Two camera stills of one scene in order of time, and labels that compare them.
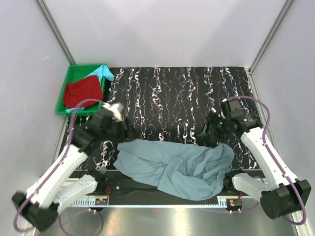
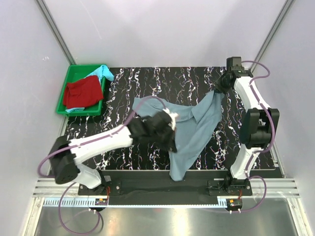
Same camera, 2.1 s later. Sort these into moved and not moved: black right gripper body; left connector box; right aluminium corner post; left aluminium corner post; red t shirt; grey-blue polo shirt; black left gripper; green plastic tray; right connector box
Moved: black right gripper body; grey-blue polo shirt; black left gripper
Not moved: red t shirt; left aluminium corner post; left connector box; right aluminium corner post; green plastic tray; right connector box
